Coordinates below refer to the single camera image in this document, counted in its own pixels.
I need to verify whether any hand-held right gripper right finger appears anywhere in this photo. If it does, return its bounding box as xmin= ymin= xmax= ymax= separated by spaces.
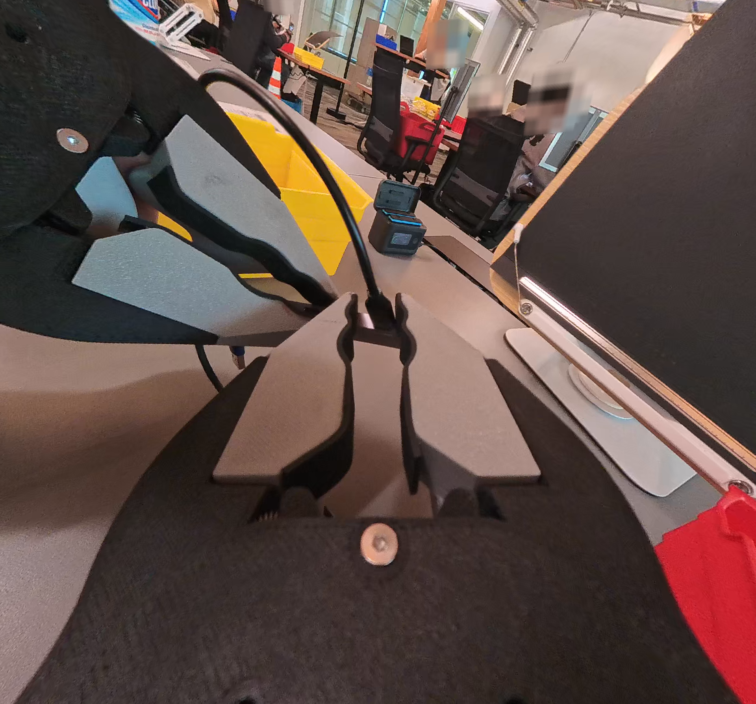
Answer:
xmin=395 ymin=293 xmax=541 ymax=495

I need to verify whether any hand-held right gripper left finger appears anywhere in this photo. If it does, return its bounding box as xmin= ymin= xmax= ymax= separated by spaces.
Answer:
xmin=213 ymin=293 xmax=359 ymax=499

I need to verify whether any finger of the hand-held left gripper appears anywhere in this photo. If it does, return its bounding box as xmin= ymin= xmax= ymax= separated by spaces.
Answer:
xmin=71 ymin=156 xmax=315 ymax=340
xmin=129 ymin=115 xmax=341 ymax=307

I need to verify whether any grey usb hub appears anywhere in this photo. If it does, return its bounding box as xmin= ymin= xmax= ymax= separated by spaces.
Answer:
xmin=220 ymin=311 xmax=410 ymax=350

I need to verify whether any black braided usb cable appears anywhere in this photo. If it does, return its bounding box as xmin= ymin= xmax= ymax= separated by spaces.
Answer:
xmin=195 ymin=69 xmax=397 ymax=393

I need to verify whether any red plastic bin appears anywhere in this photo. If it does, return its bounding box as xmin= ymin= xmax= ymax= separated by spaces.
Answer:
xmin=654 ymin=485 xmax=756 ymax=704

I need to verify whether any yellow plastic bin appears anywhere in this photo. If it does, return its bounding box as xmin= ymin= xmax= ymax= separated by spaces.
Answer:
xmin=156 ymin=112 xmax=374 ymax=279

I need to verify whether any white stand with beige paddle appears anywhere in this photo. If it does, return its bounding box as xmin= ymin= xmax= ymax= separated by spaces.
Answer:
xmin=158 ymin=2 xmax=206 ymax=47

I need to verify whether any silver display stand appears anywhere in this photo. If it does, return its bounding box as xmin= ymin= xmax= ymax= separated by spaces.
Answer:
xmin=505 ymin=275 xmax=756 ymax=498

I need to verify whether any black charging case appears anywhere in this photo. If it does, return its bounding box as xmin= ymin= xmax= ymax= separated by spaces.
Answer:
xmin=368 ymin=180 xmax=427 ymax=257

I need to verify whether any black office chair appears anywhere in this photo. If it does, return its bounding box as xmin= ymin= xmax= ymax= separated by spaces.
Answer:
xmin=433 ymin=116 xmax=530 ymax=241
xmin=357 ymin=50 xmax=451 ymax=183

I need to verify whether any red storage crate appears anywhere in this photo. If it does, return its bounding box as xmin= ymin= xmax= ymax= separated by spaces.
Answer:
xmin=397 ymin=106 xmax=448 ymax=165

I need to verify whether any wooden backing board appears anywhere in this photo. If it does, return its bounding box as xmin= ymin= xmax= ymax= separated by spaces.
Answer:
xmin=489 ymin=89 xmax=646 ymax=318

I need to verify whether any black display panel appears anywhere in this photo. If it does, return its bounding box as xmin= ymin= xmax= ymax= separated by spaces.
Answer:
xmin=490 ymin=0 xmax=756 ymax=470

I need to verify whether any thin steel wire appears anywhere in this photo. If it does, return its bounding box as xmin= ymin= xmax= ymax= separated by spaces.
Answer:
xmin=511 ymin=222 xmax=534 ymax=313

